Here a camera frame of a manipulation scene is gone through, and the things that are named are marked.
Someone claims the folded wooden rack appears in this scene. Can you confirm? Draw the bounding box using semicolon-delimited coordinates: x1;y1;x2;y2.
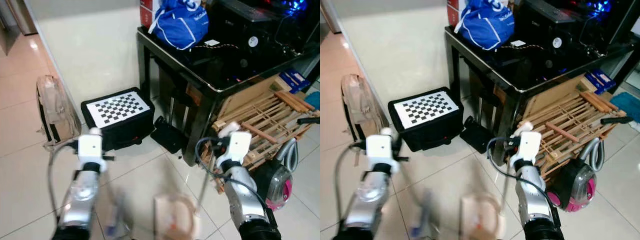
504;75;627;183
199;75;315;195

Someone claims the blue printed box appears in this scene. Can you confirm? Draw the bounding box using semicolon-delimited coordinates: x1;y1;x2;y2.
583;68;619;95
276;68;312;94

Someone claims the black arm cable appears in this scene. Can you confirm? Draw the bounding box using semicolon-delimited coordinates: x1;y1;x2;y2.
486;136;560;216
47;140;81;226
194;136;273;216
334;140;370;226

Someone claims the black glossy table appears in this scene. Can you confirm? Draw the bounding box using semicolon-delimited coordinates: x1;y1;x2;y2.
136;24;321;167
443;24;640;167

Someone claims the broom with blue bristles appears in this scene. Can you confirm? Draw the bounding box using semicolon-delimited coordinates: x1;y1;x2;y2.
102;187;133;240
407;187;443;240

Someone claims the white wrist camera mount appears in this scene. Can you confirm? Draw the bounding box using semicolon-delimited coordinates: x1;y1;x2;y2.
511;121;544;170
366;127;401;162
77;127;107;162
216;121;253;170

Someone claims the black computer case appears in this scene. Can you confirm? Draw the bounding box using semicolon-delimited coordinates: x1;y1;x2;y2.
207;0;321;57
514;0;637;57

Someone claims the blue fabric bag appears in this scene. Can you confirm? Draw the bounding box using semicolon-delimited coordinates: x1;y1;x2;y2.
454;0;516;51
148;0;210;51

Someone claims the red cardboard box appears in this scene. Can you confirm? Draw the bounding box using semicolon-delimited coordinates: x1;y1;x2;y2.
139;0;157;29
446;0;464;29

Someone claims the beige long-handled dustpan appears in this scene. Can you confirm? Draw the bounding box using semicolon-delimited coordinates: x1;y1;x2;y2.
458;191;507;240
151;192;202;240

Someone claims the grey and pink vacuum cleaner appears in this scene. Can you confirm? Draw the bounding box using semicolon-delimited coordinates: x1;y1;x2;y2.
251;137;301;212
545;137;602;214

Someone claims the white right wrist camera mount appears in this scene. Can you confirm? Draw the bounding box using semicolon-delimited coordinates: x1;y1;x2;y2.
216;121;253;170
511;121;544;170

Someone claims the teal floor mat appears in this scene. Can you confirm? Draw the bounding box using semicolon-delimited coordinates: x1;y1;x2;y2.
303;90;321;112
608;91;640;124

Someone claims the black box with checkerboard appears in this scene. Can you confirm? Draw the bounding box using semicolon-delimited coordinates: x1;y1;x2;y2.
80;87;156;152
387;87;465;153

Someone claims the black power adapter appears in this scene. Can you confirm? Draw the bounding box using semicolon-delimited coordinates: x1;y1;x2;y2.
149;115;189;155
458;115;494;155

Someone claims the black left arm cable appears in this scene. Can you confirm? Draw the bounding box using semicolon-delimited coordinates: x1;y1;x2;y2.
47;140;81;226
334;140;370;226

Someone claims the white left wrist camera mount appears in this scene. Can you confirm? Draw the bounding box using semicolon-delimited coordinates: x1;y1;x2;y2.
366;127;401;162
77;127;107;162

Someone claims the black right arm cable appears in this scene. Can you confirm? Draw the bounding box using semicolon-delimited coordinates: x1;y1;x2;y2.
486;136;560;216
194;136;273;216

